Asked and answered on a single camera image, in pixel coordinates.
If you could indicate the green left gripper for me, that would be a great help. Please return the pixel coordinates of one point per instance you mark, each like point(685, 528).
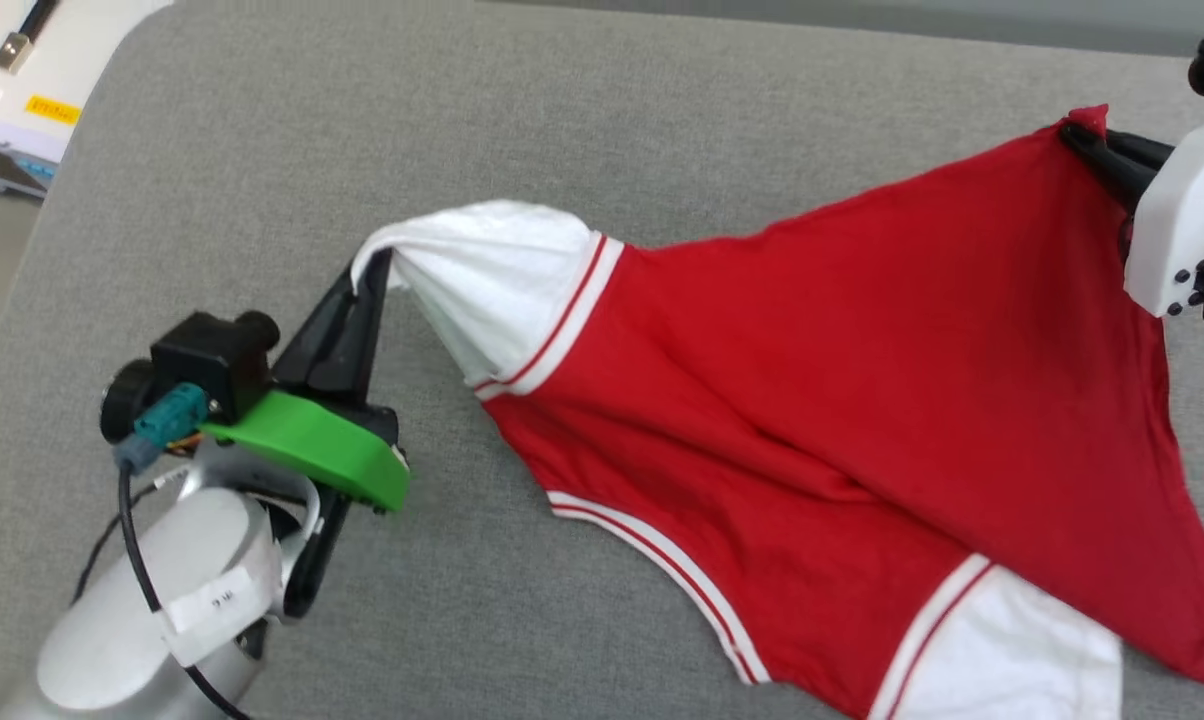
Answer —
point(332, 450)

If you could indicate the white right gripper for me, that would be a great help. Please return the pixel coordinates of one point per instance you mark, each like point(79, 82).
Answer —
point(1182, 230)

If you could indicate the red and white garment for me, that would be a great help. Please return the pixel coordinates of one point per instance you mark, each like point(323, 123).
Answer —
point(862, 400)

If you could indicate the black cylinder with green light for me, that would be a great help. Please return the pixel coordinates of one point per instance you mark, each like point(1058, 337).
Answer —
point(124, 400)

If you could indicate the white paper tag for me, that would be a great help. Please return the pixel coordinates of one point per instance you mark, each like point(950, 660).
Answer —
point(217, 605)

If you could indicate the yellow warning sticker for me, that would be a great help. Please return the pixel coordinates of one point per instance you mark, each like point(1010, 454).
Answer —
point(52, 109)

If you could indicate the white metal equipment box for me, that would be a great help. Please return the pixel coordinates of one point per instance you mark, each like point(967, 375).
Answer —
point(22, 130)

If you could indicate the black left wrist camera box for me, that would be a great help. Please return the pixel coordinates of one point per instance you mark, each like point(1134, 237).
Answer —
point(212, 360)

